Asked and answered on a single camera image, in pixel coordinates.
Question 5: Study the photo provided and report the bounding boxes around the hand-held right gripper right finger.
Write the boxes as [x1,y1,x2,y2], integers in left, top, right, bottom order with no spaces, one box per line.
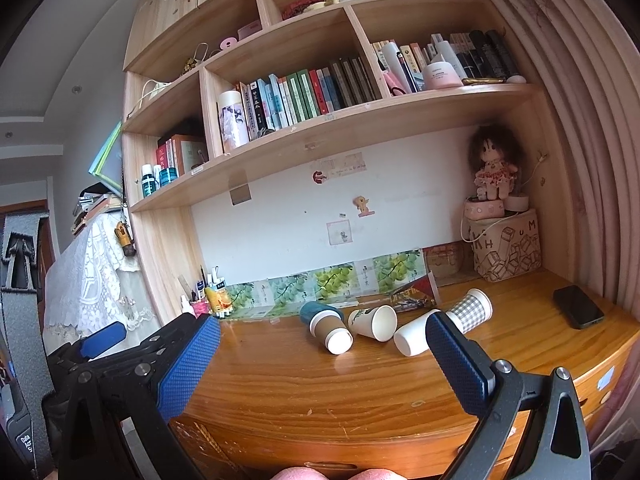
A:
[425,311,594,480]

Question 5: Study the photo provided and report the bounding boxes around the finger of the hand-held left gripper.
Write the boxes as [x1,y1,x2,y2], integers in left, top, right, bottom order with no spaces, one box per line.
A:
[90,316,201,387]
[47,321,128,377]

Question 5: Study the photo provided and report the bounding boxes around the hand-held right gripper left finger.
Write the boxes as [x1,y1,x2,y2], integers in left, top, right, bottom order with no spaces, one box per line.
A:
[59,314,222,480]

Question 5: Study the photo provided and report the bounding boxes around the plain white paper cup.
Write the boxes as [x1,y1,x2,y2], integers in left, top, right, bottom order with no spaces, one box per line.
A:
[393,309,442,358]

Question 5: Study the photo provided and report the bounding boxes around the grey checked paper cup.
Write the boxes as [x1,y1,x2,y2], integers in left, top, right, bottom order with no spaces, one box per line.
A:
[444,288,494,334]

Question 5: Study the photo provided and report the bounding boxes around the white cup with leaf print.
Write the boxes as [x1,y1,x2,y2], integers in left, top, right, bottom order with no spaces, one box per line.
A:
[347,304,399,344]

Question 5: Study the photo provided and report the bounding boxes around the brown cup with teal sleeve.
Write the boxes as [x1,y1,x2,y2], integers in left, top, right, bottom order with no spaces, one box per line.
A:
[299,301,354,356]

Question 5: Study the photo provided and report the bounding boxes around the row of upright books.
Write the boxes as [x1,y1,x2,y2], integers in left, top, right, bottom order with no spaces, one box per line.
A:
[239,56,383,142]
[371,32,476,95]

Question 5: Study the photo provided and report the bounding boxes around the person's right hand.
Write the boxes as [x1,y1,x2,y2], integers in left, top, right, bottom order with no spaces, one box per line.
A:
[270,465,396,480]

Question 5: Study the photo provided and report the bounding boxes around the white lace cloth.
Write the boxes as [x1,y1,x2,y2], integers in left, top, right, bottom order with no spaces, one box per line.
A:
[44,209,162,347]

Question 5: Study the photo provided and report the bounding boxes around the red booklet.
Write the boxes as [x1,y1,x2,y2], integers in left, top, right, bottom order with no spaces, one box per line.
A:
[389,271,442,312]

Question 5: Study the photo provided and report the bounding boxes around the hanging key charm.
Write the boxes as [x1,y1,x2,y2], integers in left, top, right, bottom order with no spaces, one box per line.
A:
[115,212,137,259]

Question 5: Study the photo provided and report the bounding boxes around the printed fabric storage basket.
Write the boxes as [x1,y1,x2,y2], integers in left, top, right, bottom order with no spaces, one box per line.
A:
[466,208,544,284]

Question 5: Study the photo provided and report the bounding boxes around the pile of books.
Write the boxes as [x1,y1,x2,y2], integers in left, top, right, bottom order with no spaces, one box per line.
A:
[70,189,126,237]

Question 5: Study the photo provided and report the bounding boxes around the black smartphone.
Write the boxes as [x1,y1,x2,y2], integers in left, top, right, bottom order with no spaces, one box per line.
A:
[552,284,606,330]

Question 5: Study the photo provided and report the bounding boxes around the wooden desk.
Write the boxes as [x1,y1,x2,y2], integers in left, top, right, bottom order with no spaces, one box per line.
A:
[167,265,640,480]

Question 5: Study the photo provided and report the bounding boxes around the grape print paper strip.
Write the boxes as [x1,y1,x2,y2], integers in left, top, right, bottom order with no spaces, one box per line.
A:
[226,249,425,320]

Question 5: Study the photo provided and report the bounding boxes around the pink music box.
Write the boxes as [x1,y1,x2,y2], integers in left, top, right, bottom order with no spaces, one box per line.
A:
[463,197,506,221]

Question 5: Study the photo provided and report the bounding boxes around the square picture sticker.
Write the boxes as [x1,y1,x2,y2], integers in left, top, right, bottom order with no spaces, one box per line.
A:
[327,220,352,246]

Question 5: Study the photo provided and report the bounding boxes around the beige box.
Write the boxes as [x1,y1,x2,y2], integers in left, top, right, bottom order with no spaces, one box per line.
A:
[177,140,209,175]

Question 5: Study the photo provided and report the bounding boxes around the red books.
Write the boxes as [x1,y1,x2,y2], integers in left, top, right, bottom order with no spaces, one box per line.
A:
[155,134,182,171]

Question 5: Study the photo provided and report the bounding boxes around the green framed board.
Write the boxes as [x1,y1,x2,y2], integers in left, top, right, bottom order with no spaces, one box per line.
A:
[88,120,124,197]

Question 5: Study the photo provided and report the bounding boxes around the rag doll with brown hair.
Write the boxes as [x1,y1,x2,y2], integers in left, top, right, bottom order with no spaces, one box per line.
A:
[467,124,525,202]

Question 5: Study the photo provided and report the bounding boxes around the white printed cylinder box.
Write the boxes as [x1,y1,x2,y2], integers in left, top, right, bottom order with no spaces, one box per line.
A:
[217,89,250,154]

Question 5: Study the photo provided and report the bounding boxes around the wooden shelf unit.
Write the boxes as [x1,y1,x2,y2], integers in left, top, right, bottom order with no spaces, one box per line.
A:
[121,0,581,325]

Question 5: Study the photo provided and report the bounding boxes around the pink pouch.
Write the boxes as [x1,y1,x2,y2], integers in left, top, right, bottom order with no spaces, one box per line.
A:
[381,71,407,97]

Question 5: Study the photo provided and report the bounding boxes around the white cream jar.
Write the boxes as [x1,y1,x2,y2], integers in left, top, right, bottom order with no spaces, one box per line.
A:
[422,61,464,91]

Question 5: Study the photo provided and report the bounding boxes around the white cosmetic tube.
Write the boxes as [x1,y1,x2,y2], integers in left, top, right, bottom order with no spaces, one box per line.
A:
[384,41,417,94]

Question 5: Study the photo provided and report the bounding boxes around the black cosmetic bottle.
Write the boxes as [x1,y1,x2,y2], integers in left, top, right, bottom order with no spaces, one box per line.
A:
[469,30,496,82]
[486,29,521,81]

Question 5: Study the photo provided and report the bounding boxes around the dark red knitted cloth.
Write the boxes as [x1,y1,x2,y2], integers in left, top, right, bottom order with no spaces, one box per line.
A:
[281,0,327,21]

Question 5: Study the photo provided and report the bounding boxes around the white wall hook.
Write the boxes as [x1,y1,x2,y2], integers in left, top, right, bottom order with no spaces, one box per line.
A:
[520,149,549,196]

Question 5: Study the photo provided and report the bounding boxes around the white charger cable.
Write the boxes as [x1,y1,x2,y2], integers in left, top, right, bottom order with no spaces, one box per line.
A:
[134,79,173,113]

